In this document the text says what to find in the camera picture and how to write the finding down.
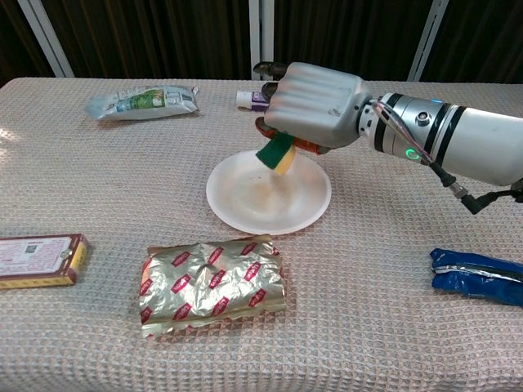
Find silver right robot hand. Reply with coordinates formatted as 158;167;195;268
253;60;373;158

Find green yellow sponge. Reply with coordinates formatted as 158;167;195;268
254;133;297;177

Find white round plate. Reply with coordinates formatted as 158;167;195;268
205;149;333;236

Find white purple toothpaste tube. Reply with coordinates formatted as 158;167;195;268
235;90;271;112

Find dark pleated curtain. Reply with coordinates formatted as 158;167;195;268
0;0;523;87

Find white green snack bag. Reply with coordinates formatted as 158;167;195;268
84;84;200;123

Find gold red foil packet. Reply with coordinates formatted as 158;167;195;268
138;234;286;340

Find blue plastic snack bag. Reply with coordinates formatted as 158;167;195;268
429;247;523;307

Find beige waffle tablecloth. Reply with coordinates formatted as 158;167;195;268
0;77;523;392

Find red yellow cardboard box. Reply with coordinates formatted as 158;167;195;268
0;233;92;291

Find white metal frame bar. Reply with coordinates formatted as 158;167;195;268
407;0;450;82
248;0;275;81
16;0;75;78

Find black arm cable with connector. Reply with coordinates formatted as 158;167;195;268
428;161;523;216

